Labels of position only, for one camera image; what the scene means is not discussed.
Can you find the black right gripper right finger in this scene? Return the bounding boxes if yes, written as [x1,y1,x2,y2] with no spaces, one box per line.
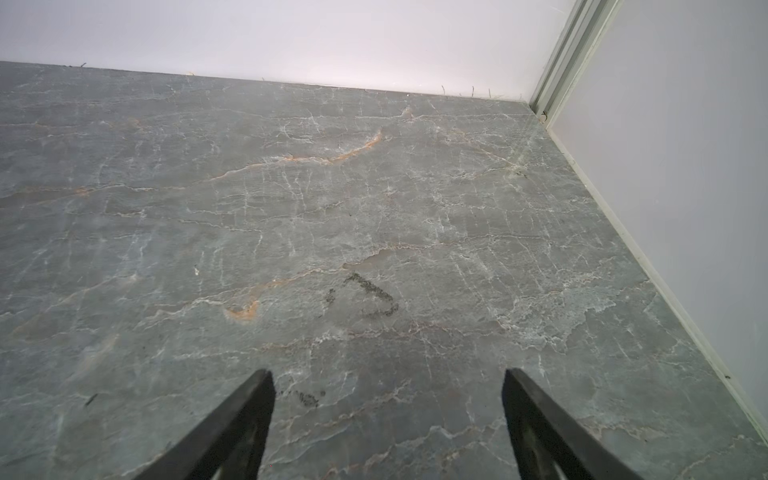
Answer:
[502,368,639,480]

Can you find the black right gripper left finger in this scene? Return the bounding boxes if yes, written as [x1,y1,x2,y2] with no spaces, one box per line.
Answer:
[137,369,276,479]

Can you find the aluminium frame corner post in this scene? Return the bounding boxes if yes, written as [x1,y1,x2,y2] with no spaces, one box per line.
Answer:
[529,0,622,128]

